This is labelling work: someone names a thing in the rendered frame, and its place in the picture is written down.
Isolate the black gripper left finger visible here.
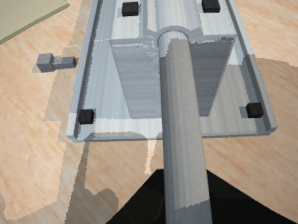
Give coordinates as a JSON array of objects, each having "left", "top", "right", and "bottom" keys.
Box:
[{"left": 106, "top": 169, "right": 166, "bottom": 224}]

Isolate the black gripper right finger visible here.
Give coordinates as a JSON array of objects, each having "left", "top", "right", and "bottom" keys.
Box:
[{"left": 206, "top": 171, "right": 295, "bottom": 224}]

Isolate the grey metal shaft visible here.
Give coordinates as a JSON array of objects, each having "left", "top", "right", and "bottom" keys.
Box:
[{"left": 157, "top": 30, "right": 213, "bottom": 224}]

